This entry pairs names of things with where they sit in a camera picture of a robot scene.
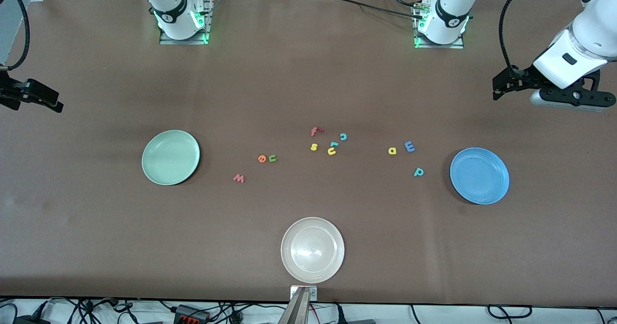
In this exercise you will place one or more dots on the red letter f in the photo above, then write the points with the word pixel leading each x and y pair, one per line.
pixel 315 131

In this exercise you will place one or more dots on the light green plate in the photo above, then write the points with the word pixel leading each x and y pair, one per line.
pixel 170 157

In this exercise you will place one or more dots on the beige white plate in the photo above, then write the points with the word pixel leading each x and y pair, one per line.
pixel 312 250

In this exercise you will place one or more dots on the black orange connector block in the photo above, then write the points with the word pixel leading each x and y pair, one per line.
pixel 190 314

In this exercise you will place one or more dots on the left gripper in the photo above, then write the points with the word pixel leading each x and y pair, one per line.
pixel 522 76

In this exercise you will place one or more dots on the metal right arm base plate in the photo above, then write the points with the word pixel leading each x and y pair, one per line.
pixel 208 25

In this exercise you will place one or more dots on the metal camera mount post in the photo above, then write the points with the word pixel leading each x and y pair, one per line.
pixel 301 309

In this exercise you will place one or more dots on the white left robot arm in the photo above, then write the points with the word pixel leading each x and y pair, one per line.
pixel 453 6

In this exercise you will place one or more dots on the teal letter p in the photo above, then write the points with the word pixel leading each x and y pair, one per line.
pixel 418 171

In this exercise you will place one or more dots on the red letter w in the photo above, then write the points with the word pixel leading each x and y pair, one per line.
pixel 238 178

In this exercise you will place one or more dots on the blue letter E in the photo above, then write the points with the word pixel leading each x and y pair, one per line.
pixel 409 146

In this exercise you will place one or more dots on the blue plate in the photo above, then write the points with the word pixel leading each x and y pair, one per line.
pixel 479 175

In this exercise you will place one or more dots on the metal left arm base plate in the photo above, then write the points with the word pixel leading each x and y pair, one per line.
pixel 460 43

